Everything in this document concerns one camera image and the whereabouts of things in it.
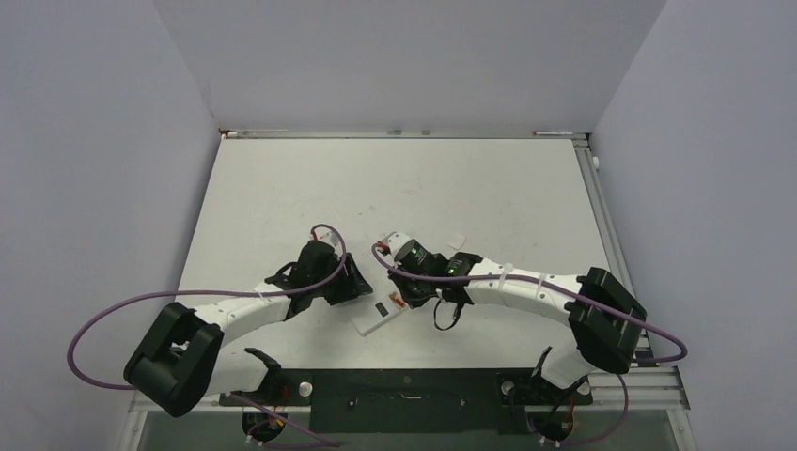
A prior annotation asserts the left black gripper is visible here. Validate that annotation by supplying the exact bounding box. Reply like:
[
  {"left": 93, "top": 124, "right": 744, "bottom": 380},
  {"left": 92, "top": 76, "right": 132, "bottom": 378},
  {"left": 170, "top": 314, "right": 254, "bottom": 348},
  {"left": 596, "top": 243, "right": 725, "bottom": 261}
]
[{"left": 310, "top": 254, "right": 370, "bottom": 305}]

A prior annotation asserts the red black battery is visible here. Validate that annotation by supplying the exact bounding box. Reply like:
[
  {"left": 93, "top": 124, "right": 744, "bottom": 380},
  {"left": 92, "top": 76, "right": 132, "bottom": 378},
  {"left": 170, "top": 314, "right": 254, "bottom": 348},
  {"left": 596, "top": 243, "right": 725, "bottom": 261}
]
[{"left": 389, "top": 293, "right": 406, "bottom": 309}]

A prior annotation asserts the white red remote control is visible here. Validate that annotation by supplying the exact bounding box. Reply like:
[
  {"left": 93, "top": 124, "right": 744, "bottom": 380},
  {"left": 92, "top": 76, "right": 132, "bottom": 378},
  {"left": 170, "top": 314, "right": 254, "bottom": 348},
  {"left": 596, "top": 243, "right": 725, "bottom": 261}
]
[{"left": 351, "top": 296, "right": 409, "bottom": 336}]

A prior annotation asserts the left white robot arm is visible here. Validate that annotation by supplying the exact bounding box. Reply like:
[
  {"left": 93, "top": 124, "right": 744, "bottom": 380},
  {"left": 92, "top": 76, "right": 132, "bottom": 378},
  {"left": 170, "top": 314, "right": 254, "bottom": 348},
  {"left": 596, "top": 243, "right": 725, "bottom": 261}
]
[{"left": 123, "top": 241, "right": 373, "bottom": 417}]

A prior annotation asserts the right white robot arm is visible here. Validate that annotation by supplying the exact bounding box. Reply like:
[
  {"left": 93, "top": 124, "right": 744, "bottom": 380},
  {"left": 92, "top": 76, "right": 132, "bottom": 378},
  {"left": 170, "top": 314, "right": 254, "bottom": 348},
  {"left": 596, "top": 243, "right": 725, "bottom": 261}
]
[{"left": 373, "top": 234, "right": 647, "bottom": 402}]

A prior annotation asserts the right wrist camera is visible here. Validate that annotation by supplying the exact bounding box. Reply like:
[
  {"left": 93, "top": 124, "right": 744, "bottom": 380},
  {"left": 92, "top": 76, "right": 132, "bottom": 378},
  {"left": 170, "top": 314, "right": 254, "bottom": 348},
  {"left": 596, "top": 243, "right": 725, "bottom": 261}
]
[{"left": 376, "top": 231, "right": 412, "bottom": 258}]

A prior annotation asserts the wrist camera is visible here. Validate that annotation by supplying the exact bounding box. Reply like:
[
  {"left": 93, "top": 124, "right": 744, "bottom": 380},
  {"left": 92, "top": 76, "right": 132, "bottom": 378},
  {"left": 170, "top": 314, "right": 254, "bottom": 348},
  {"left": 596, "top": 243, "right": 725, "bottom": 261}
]
[
  {"left": 311, "top": 227, "right": 340, "bottom": 248},
  {"left": 376, "top": 231, "right": 412, "bottom": 258}
]

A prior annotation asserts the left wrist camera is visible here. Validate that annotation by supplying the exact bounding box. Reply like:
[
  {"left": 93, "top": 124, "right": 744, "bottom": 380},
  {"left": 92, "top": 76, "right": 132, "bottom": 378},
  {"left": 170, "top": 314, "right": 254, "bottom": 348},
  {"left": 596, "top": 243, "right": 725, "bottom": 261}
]
[{"left": 311, "top": 227, "right": 340, "bottom": 248}]

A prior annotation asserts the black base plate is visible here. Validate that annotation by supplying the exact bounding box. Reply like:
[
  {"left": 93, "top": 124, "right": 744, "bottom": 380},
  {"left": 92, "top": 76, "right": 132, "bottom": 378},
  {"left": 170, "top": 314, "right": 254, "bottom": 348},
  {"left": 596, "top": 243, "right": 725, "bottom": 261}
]
[{"left": 217, "top": 368, "right": 593, "bottom": 437}]

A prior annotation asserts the aluminium rail back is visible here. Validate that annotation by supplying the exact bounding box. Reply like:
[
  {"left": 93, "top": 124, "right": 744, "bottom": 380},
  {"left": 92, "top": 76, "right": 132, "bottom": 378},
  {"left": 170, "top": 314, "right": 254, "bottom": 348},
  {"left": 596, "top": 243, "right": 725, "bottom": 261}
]
[{"left": 219, "top": 129, "right": 589, "bottom": 141}]

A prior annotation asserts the aluminium rail front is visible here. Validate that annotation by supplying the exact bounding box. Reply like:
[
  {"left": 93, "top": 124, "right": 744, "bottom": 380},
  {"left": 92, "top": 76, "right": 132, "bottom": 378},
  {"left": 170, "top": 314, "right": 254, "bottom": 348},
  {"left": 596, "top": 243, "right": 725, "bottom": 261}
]
[{"left": 131, "top": 366, "right": 691, "bottom": 413}]

